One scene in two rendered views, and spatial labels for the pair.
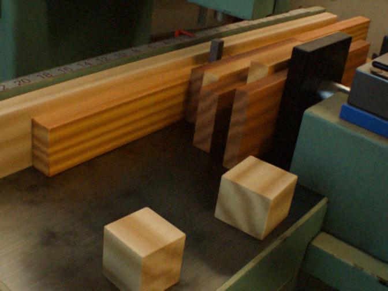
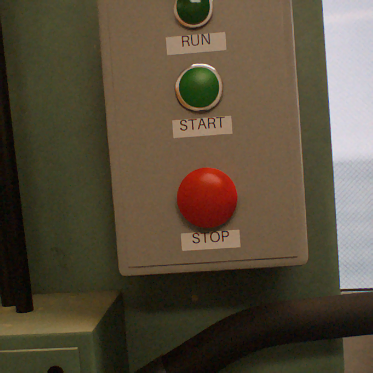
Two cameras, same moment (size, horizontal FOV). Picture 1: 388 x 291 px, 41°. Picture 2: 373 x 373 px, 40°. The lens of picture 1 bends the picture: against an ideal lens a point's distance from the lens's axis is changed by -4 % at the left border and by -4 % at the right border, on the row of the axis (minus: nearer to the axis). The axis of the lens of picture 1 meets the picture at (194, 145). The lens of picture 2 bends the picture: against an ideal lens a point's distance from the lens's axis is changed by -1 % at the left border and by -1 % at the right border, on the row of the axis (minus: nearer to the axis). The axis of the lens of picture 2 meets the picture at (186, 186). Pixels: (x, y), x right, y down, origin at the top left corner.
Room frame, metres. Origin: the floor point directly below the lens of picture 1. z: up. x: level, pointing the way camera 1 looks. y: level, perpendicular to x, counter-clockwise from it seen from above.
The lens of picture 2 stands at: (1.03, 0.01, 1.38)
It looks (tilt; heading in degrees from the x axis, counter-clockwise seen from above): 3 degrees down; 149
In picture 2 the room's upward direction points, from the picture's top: 4 degrees counter-clockwise
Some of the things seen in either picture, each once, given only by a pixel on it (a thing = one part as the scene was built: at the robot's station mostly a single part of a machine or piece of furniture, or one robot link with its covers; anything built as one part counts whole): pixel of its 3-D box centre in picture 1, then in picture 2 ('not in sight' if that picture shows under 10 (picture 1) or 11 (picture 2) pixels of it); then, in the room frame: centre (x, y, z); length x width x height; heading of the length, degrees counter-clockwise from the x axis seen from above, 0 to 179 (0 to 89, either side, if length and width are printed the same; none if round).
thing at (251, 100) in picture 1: (309, 93); not in sight; (0.46, -0.10, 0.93); 0.25 x 0.01 x 0.07; 145
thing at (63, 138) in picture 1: (263, 64); not in sight; (0.56, -0.06, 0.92); 0.60 x 0.02 x 0.04; 145
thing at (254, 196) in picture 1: (256, 196); not in sight; (0.30, -0.05, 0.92); 0.04 x 0.04 x 0.03; 59
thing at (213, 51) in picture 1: (213, 64); not in sight; (0.48, -0.01, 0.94); 0.01 x 0.01 x 0.05; 55
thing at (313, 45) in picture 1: (344, 101); not in sight; (0.41, -0.12, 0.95); 0.09 x 0.07 x 0.09; 145
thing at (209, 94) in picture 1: (280, 87); not in sight; (0.48, -0.07, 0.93); 0.24 x 0.02 x 0.05; 145
